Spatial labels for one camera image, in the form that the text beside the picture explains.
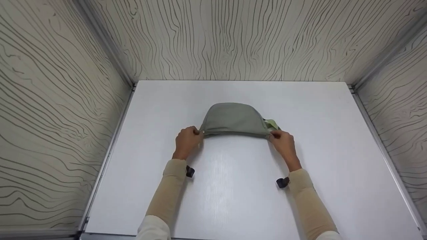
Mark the person's right hand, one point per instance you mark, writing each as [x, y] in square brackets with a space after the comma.
[284, 144]

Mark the person's left hand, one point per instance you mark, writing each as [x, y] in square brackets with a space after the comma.
[185, 143]

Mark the person's left fingers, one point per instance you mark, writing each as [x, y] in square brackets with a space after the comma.
[195, 131]

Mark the person's right fingers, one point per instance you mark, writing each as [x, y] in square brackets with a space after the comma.
[275, 134]

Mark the grey-green fabric waist bag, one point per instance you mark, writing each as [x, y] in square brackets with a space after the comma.
[233, 120]

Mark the person's left forearm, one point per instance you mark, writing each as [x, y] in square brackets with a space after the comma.
[166, 196]

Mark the person's right forearm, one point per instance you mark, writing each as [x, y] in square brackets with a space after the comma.
[310, 203]

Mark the black wrist band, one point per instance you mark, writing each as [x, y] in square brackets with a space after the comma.
[282, 182]
[189, 171]

